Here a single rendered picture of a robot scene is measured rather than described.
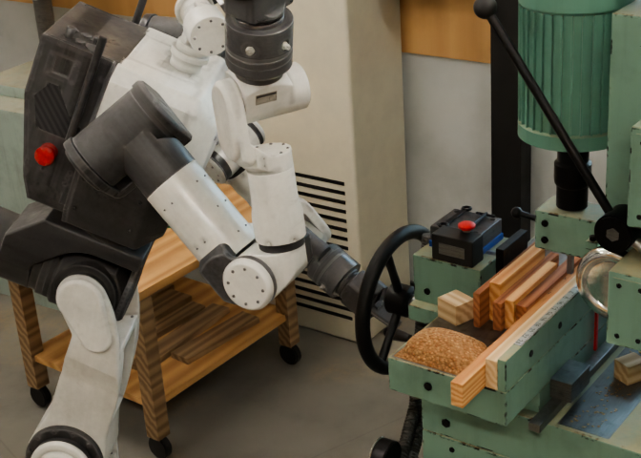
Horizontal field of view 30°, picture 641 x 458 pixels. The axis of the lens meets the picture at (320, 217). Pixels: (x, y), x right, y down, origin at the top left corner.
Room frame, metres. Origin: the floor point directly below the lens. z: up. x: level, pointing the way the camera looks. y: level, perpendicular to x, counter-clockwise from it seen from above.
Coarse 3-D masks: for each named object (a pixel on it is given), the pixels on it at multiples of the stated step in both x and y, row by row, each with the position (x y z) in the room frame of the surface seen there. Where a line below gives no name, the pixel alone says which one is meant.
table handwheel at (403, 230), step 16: (416, 224) 2.03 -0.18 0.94; (384, 240) 1.96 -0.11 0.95; (400, 240) 1.97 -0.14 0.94; (384, 256) 1.93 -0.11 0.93; (368, 272) 1.91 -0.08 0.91; (368, 288) 1.89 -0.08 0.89; (400, 288) 1.97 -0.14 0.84; (368, 304) 1.88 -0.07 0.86; (384, 304) 1.98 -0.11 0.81; (400, 304) 1.96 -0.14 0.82; (368, 320) 1.88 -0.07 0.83; (368, 336) 1.87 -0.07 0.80; (368, 352) 1.88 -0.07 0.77; (384, 352) 1.93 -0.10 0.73; (384, 368) 1.91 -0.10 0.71
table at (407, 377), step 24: (408, 312) 1.86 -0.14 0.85; (432, 312) 1.83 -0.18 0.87; (480, 336) 1.68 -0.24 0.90; (576, 336) 1.70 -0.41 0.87; (552, 360) 1.63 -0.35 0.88; (408, 384) 1.61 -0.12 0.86; (432, 384) 1.58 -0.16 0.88; (528, 384) 1.57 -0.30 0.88; (456, 408) 1.56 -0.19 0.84; (480, 408) 1.53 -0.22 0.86; (504, 408) 1.51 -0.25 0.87
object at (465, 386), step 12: (552, 288) 1.75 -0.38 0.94; (540, 300) 1.71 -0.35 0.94; (528, 312) 1.67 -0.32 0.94; (516, 324) 1.64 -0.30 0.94; (504, 336) 1.61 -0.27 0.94; (492, 348) 1.57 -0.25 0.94; (480, 360) 1.54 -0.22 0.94; (468, 372) 1.51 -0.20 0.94; (480, 372) 1.52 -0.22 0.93; (456, 384) 1.48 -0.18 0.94; (468, 384) 1.49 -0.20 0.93; (480, 384) 1.52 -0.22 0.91; (456, 396) 1.48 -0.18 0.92; (468, 396) 1.49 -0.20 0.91
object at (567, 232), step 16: (544, 208) 1.79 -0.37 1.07; (592, 208) 1.77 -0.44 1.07; (544, 224) 1.77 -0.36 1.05; (560, 224) 1.76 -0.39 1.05; (576, 224) 1.74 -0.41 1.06; (592, 224) 1.72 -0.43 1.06; (544, 240) 1.77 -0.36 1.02; (560, 240) 1.76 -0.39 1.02; (576, 240) 1.74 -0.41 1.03; (576, 256) 1.74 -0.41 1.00
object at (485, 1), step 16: (480, 0) 1.71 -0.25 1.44; (480, 16) 1.71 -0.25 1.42; (496, 16) 1.71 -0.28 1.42; (496, 32) 1.70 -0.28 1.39; (512, 48) 1.69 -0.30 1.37; (528, 80) 1.67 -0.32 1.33; (544, 96) 1.66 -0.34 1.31; (544, 112) 1.65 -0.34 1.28; (560, 128) 1.64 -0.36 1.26; (576, 160) 1.62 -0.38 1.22; (592, 176) 1.61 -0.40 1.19; (592, 192) 1.61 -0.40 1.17; (608, 208) 1.59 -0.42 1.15; (624, 208) 1.59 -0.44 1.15; (608, 224) 1.57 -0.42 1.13; (624, 224) 1.55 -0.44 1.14; (608, 240) 1.57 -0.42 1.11; (624, 240) 1.55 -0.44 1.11; (640, 240) 1.56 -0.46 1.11
